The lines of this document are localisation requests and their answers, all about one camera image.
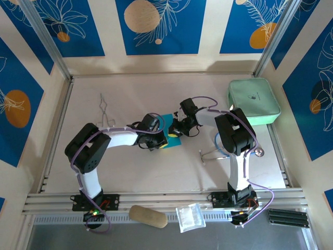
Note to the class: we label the clear plastic bag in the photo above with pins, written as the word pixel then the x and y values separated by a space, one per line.
pixel 190 217

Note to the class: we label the mint green zip pouch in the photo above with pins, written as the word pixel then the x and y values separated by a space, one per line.
pixel 252 101

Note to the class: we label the stethoscope with blue tube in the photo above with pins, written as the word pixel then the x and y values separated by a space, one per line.
pixel 216 157

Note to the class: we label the blue floral wall panel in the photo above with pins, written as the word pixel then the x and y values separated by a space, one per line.
pixel 299 117
pixel 182 39
pixel 234 26
pixel 78 39
pixel 26 78

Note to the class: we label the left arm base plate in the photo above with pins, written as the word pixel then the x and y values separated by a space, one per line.
pixel 114 201

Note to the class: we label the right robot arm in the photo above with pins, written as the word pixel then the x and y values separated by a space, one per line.
pixel 234 130

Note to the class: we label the aluminium frame post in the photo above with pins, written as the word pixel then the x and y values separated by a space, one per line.
pixel 46 41
pixel 275 39

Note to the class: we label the wide aluminium base rail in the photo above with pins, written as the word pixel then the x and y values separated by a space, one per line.
pixel 169 199

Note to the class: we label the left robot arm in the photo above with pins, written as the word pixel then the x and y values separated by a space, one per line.
pixel 88 148

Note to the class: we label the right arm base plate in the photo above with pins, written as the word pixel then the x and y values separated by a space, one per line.
pixel 218 199

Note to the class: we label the teal cloth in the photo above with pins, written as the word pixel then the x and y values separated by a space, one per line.
pixel 174 142

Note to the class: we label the black ridged block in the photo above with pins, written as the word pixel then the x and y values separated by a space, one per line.
pixel 288 218

